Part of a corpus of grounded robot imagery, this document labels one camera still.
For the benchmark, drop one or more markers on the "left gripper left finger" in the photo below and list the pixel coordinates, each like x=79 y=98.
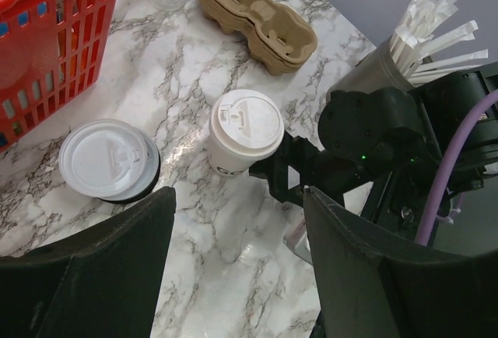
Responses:
x=101 y=282

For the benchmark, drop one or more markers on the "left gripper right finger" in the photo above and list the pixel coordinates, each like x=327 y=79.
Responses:
x=372 y=283

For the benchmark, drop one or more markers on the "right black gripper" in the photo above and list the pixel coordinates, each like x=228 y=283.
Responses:
x=297 y=163

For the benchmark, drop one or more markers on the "single white cup lid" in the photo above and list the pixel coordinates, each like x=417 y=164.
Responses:
x=247 y=124

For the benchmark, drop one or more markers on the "single white paper cup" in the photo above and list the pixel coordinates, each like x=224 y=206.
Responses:
x=228 y=163

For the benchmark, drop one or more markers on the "stack of cup lids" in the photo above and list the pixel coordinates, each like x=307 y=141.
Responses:
x=110 y=160

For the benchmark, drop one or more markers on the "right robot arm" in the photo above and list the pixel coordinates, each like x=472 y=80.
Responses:
x=418 y=149

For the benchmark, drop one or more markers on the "brown pulp cup carrier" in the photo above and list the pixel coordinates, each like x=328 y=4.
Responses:
x=276 y=35

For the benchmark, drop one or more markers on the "grey cup of straws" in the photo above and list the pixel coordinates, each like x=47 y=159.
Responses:
x=404 y=60

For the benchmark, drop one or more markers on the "red plastic shopping basket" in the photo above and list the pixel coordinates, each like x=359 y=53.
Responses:
x=51 y=51

